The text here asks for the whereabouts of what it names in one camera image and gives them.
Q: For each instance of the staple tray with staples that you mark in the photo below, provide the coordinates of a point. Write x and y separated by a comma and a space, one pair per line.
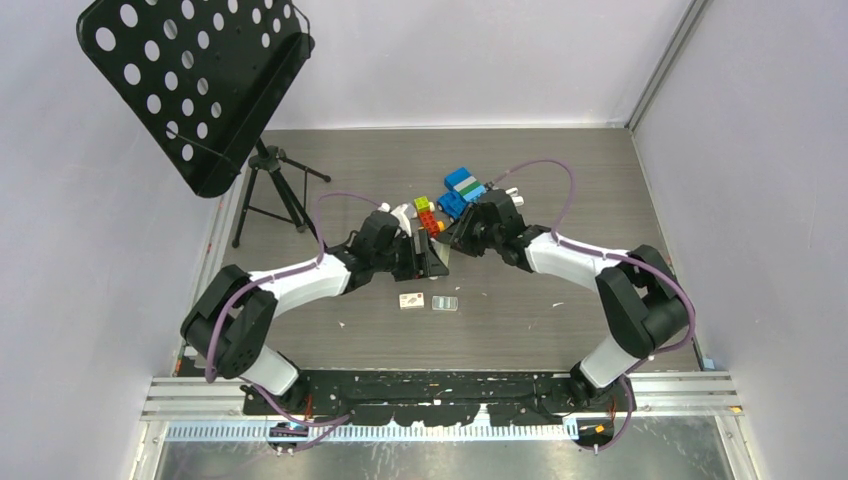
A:
444, 303

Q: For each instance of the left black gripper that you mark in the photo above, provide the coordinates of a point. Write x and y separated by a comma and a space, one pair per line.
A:
408, 272

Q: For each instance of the blue toy brick truck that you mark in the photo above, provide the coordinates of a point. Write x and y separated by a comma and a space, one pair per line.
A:
462, 188

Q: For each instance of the white and green stapler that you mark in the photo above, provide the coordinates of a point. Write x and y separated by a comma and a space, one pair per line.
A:
420, 241

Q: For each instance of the slotted cable duct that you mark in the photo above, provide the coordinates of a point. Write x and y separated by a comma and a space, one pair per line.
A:
275, 432

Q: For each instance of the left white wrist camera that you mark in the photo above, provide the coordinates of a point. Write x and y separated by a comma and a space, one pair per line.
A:
404, 213

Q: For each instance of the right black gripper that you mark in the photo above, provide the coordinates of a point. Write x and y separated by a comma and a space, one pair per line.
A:
458, 235

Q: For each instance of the black perforated music stand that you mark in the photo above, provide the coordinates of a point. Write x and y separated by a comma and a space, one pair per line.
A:
204, 78

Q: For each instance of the red yellow toy brick car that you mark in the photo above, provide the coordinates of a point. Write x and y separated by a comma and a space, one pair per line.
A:
425, 213

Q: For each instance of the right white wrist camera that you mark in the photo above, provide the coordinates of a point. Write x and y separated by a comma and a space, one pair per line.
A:
513, 194

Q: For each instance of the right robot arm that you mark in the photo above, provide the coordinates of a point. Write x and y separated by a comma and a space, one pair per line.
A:
644, 305

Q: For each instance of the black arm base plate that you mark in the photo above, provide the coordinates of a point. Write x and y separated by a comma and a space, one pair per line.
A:
437, 398

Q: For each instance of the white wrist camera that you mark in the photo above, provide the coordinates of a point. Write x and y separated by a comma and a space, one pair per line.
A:
513, 194
404, 213

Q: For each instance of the white staple box sleeve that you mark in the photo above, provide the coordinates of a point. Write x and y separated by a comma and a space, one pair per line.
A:
411, 300

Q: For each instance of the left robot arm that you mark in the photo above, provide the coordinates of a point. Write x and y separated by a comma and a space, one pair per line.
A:
229, 324

